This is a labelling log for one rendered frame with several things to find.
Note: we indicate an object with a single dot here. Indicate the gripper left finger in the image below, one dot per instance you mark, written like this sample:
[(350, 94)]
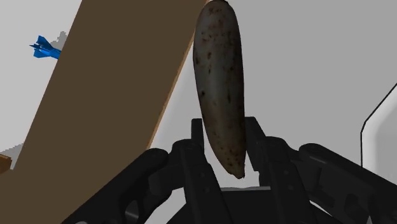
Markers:
[(192, 173)]

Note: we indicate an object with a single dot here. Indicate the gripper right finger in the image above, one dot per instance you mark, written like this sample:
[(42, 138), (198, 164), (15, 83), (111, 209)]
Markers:
[(279, 173)]

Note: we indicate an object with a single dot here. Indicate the brown spotted banana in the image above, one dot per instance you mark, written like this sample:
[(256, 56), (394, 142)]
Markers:
[(218, 86)]

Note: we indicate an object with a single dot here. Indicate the white appliance with black edge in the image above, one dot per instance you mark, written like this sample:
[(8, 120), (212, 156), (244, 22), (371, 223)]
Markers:
[(383, 133)]

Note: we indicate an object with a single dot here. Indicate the blue toy plane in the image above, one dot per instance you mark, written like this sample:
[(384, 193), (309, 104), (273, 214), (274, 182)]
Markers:
[(45, 48)]

